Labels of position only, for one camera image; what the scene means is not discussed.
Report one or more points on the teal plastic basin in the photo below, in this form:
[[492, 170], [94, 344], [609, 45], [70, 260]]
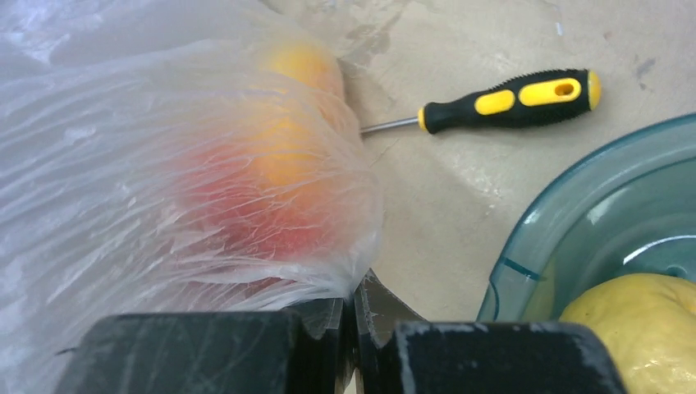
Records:
[[628, 207]]

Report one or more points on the yellow black screwdriver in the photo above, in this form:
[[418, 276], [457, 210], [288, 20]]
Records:
[[537, 99]]

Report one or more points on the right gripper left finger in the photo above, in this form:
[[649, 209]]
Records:
[[299, 349]]

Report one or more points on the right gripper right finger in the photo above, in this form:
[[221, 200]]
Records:
[[400, 352]]

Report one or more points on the orange yellow fake mango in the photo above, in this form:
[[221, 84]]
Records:
[[272, 180]]

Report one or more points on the yellow fake lemon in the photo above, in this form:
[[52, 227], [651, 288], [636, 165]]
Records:
[[647, 323]]

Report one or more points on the clear plastic bag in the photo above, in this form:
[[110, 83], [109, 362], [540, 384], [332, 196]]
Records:
[[99, 100]]

